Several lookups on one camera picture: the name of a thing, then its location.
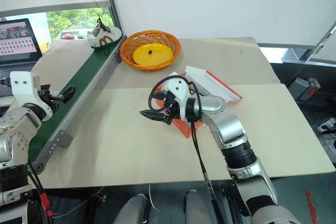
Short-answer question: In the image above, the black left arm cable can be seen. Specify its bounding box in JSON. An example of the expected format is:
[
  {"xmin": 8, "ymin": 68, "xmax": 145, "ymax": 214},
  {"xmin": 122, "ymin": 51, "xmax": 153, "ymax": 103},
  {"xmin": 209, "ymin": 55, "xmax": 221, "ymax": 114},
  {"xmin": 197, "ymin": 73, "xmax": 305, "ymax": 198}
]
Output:
[{"xmin": 25, "ymin": 163, "xmax": 57, "ymax": 224}]

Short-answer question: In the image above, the orange woven basket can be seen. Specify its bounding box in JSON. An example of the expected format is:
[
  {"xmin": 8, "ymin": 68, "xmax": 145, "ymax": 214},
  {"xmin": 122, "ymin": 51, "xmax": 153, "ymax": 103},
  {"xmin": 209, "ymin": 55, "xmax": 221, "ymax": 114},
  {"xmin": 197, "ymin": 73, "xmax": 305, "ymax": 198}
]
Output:
[{"xmin": 119, "ymin": 29, "xmax": 182, "ymax": 72}]

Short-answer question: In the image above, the red tape strip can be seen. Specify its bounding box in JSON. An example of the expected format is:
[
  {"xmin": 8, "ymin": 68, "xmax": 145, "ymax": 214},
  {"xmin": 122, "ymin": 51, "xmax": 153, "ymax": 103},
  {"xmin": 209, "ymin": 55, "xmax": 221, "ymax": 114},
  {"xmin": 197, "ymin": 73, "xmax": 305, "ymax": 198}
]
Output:
[{"xmin": 305, "ymin": 190, "xmax": 320, "ymax": 223}]

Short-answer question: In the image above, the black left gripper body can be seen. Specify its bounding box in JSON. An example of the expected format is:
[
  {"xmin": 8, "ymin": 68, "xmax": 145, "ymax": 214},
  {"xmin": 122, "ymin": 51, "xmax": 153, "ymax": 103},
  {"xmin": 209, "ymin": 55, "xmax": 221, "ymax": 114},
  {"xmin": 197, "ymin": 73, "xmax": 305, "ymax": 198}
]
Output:
[{"xmin": 38, "ymin": 84, "xmax": 60, "ymax": 112}]

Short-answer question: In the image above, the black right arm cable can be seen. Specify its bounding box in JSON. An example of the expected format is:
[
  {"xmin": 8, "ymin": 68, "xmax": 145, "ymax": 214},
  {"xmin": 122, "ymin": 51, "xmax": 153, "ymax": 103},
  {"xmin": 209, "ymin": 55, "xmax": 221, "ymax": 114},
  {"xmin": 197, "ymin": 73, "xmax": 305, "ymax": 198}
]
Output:
[{"xmin": 147, "ymin": 76, "xmax": 227, "ymax": 224}]

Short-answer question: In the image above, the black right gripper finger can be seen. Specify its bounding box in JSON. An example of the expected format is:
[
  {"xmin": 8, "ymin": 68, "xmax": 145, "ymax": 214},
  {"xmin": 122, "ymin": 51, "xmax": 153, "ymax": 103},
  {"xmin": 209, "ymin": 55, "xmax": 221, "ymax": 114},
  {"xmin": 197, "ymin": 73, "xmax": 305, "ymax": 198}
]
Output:
[
  {"xmin": 145, "ymin": 115, "xmax": 169, "ymax": 124},
  {"xmin": 139, "ymin": 109, "xmax": 167, "ymax": 118}
]

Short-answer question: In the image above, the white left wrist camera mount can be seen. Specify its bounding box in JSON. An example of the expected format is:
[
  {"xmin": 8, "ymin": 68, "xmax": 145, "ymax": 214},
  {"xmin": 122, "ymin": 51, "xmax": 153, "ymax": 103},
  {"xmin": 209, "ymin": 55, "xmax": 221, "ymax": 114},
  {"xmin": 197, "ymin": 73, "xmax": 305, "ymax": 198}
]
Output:
[{"xmin": 9, "ymin": 71, "xmax": 54, "ymax": 122}]

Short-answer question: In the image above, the dark grey window frame post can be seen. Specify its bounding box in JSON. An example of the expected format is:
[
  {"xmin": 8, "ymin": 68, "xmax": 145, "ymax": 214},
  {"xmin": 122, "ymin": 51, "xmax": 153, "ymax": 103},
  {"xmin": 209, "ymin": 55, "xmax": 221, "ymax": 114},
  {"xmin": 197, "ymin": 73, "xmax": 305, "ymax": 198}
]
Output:
[{"xmin": 100, "ymin": 0, "xmax": 127, "ymax": 37}]

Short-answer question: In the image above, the grey laptop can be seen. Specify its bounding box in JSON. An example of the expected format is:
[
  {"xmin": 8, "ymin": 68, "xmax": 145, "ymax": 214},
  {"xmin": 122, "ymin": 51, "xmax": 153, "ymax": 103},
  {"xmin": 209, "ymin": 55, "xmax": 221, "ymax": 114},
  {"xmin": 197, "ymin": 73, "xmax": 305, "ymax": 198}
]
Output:
[{"xmin": 0, "ymin": 18, "xmax": 44, "ymax": 98}]

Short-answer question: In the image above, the yellow object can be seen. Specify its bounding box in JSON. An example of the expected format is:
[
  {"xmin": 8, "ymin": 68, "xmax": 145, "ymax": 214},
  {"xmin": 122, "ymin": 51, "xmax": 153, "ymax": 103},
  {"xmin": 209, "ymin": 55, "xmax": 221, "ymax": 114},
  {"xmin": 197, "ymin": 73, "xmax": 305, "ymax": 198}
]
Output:
[{"xmin": 38, "ymin": 39, "xmax": 51, "ymax": 55}]

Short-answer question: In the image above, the white brown lace-up shoe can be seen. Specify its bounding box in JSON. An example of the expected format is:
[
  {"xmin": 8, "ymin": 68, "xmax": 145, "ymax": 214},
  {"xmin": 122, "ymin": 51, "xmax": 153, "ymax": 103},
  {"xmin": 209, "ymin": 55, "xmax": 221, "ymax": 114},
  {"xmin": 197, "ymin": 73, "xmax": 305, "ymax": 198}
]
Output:
[{"xmin": 87, "ymin": 14, "xmax": 123, "ymax": 50}]

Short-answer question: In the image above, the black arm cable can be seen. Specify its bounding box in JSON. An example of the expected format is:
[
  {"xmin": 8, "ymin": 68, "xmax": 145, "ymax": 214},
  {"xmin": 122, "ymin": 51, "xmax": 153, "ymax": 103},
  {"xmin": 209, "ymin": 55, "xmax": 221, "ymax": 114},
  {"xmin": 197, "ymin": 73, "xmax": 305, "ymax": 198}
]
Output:
[
  {"xmin": 25, "ymin": 163, "xmax": 57, "ymax": 224},
  {"xmin": 147, "ymin": 76, "xmax": 227, "ymax": 224}
]

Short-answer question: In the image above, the grey device with orange part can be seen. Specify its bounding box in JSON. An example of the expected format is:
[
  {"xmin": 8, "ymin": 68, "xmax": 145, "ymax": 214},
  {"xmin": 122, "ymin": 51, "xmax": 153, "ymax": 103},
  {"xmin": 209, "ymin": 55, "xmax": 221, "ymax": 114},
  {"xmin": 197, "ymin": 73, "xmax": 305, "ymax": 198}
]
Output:
[{"xmin": 287, "ymin": 77, "xmax": 322, "ymax": 102}]

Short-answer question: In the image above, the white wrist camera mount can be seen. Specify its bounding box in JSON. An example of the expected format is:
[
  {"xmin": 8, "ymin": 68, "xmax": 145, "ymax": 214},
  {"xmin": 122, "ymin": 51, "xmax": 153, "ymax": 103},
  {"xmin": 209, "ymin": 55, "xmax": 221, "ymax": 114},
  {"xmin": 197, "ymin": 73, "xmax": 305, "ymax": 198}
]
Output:
[
  {"xmin": 9, "ymin": 71, "xmax": 54, "ymax": 122},
  {"xmin": 158, "ymin": 76, "xmax": 193, "ymax": 110}
]

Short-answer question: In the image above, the thin white cable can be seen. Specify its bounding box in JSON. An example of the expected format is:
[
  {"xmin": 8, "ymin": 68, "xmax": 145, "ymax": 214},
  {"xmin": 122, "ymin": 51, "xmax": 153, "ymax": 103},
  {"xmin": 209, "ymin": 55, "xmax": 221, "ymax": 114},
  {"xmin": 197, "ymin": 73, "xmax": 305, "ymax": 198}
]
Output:
[{"xmin": 148, "ymin": 183, "xmax": 160, "ymax": 213}]

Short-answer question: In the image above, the dark grey rounded shape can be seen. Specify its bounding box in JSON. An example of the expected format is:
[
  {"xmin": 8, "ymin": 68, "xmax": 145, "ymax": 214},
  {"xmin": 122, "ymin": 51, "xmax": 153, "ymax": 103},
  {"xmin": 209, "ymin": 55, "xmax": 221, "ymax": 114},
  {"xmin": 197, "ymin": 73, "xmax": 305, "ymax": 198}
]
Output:
[{"xmin": 112, "ymin": 193, "xmax": 149, "ymax": 224}]

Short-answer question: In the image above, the green conveyor belt grey frame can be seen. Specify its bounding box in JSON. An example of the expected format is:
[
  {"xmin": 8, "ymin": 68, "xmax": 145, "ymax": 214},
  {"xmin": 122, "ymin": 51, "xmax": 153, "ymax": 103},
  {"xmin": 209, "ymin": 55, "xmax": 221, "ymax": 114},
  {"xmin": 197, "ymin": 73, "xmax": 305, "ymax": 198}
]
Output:
[{"xmin": 27, "ymin": 34, "xmax": 129, "ymax": 175}]

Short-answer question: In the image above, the red tape on cable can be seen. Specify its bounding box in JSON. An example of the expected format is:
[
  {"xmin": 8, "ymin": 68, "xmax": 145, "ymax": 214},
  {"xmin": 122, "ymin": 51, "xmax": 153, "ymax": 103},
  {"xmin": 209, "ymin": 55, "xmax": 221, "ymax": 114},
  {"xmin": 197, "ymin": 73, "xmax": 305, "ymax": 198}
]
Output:
[{"xmin": 38, "ymin": 192, "xmax": 58, "ymax": 217}]

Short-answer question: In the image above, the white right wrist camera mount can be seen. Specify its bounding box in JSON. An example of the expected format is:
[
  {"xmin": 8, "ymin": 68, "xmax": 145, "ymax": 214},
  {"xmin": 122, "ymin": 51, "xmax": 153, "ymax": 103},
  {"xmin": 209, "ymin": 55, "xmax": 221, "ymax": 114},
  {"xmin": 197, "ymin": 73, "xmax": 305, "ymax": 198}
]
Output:
[{"xmin": 158, "ymin": 76, "xmax": 193, "ymax": 110}]

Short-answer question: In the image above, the grey white device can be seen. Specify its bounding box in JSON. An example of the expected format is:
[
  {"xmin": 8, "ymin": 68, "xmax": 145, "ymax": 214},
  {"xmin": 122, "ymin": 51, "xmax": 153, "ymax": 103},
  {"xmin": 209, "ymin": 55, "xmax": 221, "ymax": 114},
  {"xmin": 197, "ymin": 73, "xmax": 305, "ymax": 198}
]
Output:
[{"xmin": 316, "ymin": 117, "xmax": 336, "ymax": 134}]

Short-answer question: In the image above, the orange white shoebox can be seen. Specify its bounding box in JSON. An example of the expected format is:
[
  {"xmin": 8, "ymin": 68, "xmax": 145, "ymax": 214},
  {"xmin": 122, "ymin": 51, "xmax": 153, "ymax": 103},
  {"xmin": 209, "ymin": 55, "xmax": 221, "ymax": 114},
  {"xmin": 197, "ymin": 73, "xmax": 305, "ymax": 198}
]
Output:
[{"xmin": 156, "ymin": 65, "xmax": 243, "ymax": 139}]

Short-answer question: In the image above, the yellow round plate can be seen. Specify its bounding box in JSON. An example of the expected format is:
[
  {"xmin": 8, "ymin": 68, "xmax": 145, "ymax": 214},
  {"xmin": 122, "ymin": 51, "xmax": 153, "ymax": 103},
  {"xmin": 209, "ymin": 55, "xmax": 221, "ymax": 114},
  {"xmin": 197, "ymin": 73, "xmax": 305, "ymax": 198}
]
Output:
[{"xmin": 132, "ymin": 44, "xmax": 174, "ymax": 67}]

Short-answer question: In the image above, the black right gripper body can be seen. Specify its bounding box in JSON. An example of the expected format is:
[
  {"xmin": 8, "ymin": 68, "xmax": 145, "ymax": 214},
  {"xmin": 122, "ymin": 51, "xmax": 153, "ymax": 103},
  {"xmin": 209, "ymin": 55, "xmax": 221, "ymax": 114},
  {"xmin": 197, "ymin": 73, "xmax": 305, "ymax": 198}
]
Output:
[{"xmin": 157, "ymin": 91, "xmax": 182, "ymax": 126}]

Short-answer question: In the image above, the grey metal bar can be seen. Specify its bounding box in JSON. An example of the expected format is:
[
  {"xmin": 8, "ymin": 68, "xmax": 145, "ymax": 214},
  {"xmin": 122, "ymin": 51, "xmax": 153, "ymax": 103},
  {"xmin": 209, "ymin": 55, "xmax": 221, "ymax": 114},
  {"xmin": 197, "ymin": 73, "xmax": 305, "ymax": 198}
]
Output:
[{"xmin": 313, "ymin": 20, "xmax": 336, "ymax": 55}]

